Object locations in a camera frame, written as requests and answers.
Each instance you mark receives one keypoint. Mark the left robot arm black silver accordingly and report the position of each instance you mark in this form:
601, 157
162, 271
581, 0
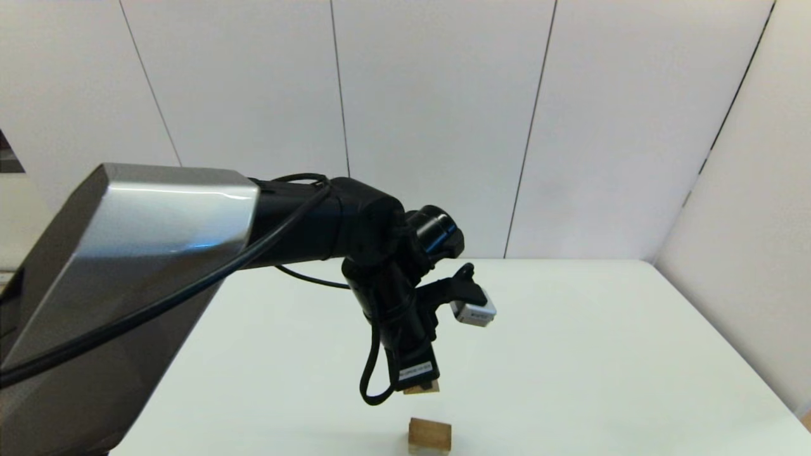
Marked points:
158, 215

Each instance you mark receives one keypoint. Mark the dark grey wall panel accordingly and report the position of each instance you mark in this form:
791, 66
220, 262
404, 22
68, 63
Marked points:
9, 155

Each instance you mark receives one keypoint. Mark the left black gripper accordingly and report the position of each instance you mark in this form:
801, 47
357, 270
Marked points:
408, 335

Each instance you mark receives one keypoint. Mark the small triangular wooden block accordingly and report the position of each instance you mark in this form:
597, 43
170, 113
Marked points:
422, 388

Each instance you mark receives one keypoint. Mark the rectangular wooden block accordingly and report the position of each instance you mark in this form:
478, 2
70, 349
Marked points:
431, 427

